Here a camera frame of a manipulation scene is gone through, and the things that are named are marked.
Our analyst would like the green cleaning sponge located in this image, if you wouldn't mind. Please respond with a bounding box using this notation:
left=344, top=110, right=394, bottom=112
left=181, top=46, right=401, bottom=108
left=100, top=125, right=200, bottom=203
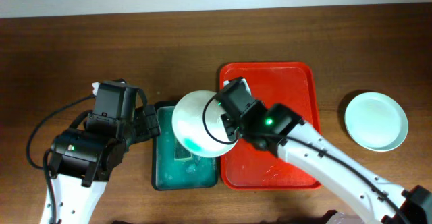
left=174, top=140, right=193, bottom=161

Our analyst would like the white plate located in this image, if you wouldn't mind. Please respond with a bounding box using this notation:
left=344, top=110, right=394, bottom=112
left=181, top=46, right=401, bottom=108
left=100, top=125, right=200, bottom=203
left=344, top=92, right=409, bottom=152
left=171, top=90, right=235, bottom=158

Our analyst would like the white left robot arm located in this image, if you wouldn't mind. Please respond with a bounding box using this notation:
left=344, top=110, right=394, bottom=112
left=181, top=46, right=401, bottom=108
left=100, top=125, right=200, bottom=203
left=40, top=105, right=161, bottom=223

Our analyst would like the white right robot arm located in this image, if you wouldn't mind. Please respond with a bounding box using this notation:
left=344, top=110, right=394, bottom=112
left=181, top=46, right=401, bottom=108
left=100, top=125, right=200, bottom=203
left=219, top=99, right=431, bottom=223

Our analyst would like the red plastic tray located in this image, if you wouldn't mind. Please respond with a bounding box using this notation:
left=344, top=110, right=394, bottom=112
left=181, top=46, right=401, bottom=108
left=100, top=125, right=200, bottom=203
left=219, top=62, right=321, bottom=190

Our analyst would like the dark green water tray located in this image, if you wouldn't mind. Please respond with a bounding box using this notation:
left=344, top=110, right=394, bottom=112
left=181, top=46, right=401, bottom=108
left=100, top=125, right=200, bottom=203
left=151, top=101, right=218, bottom=191

